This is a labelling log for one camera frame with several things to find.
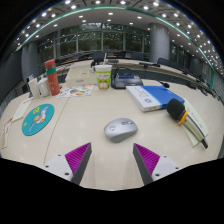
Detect silver computer mouse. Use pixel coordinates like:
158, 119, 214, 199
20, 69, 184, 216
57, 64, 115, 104
103, 117, 139, 144

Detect pale yellow booklet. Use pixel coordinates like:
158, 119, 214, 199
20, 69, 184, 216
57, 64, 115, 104
181, 98, 210, 148

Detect white lidded ceramic mug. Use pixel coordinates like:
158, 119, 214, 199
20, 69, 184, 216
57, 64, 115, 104
37, 77, 51, 98

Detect white cardboard box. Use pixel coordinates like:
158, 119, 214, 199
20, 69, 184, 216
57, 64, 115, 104
64, 67, 98, 88

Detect black desk microphone console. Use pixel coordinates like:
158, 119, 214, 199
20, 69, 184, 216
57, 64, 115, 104
110, 67, 171, 90

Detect black handheld microphone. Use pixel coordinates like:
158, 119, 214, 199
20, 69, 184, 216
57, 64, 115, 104
166, 98, 210, 150

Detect long curved conference desk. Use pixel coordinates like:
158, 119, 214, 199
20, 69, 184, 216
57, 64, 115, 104
56, 59, 201, 81

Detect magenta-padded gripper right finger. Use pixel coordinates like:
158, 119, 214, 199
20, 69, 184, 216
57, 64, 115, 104
132, 142, 183, 186

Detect colourful sticker sheet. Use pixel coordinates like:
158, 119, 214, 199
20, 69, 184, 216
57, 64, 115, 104
55, 85, 94, 100

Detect orange-red bottle with green band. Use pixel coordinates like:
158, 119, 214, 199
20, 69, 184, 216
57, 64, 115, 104
44, 58, 61, 97

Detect ceiling lights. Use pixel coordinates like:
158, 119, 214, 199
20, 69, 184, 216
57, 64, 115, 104
14, 0, 224, 73

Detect printed paper cup with straw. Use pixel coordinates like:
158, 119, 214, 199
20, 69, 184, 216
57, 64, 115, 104
94, 53, 113, 91

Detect dark office chairs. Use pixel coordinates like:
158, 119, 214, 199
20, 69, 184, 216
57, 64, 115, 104
59, 49, 209, 91

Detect blue and white book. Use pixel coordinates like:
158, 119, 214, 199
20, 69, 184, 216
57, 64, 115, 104
125, 85, 186, 113

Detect round teal cartoon mouse pad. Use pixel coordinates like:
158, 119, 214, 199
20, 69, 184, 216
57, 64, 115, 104
21, 103, 56, 137

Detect red and white leaflet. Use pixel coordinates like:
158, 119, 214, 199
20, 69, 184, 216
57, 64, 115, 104
1, 117, 14, 149

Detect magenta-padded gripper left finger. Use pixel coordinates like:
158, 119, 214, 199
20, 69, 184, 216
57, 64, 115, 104
42, 142, 93, 186

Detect white paper cup stack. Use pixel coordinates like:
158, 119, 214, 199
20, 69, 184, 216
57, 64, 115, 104
28, 78, 41, 99

